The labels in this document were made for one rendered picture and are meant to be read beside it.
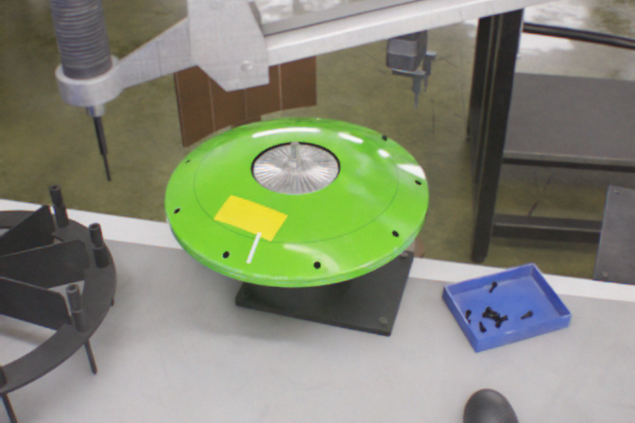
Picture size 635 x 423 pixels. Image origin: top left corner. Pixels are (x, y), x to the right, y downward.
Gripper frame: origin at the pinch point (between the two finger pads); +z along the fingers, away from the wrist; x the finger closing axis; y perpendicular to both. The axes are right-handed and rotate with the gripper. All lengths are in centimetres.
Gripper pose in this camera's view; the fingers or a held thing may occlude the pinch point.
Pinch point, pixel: (420, 99)
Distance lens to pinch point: 122.6
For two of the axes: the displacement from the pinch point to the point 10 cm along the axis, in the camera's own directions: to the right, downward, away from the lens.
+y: -9.2, -2.1, 3.2
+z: 0.3, 7.9, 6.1
